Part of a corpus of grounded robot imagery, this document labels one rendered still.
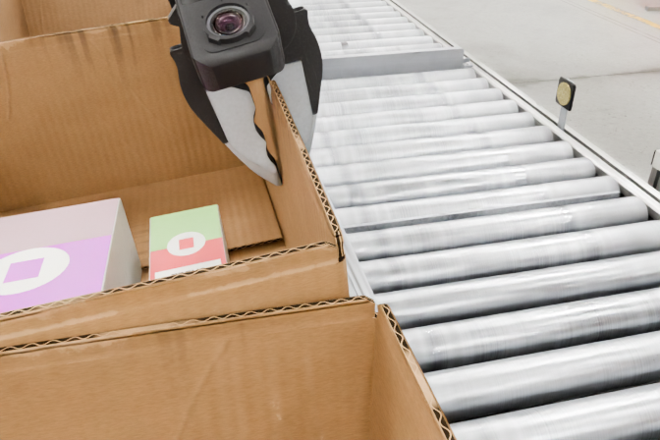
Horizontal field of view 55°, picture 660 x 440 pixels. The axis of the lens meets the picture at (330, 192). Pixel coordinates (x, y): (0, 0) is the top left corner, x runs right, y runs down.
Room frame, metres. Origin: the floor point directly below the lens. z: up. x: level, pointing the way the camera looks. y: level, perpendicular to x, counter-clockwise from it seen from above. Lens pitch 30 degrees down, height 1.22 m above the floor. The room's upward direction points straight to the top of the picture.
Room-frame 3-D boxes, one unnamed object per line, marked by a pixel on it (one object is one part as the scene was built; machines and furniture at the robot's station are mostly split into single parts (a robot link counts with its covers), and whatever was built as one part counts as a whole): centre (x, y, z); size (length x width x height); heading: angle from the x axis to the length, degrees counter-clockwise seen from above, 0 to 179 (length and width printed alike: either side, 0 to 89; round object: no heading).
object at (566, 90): (1.05, -0.42, 0.78); 0.05 x 0.01 x 0.11; 13
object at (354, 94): (1.24, -0.10, 0.72); 0.52 x 0.05 x 0.05; 103
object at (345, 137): (1.05, -0.14, 0.72); 0.52 x 0.05 x 0.05; 103
